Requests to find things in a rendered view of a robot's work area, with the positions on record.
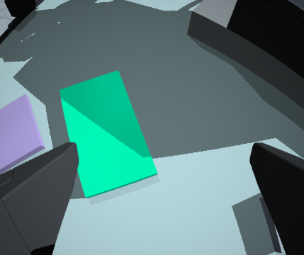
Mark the black box with vent slots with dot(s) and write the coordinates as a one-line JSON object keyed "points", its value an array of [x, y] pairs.
{"points": [[265, 36]]}

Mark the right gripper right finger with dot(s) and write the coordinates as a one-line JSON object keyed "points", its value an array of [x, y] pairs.
{"points": [[280, 178]]}

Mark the grey flat bar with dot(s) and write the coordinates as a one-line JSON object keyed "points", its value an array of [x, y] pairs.
{"points": [[278, 247]]}

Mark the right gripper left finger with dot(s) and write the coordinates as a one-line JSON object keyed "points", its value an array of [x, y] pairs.
{"points": [[33, 200]]}

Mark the purple rectangular block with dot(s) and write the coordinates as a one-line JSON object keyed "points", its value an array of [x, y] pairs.
{"points": [[19, 134]]}

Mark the flat green rectangular block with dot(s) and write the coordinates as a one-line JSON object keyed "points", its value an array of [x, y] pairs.
{"points": [[101, 121]]}

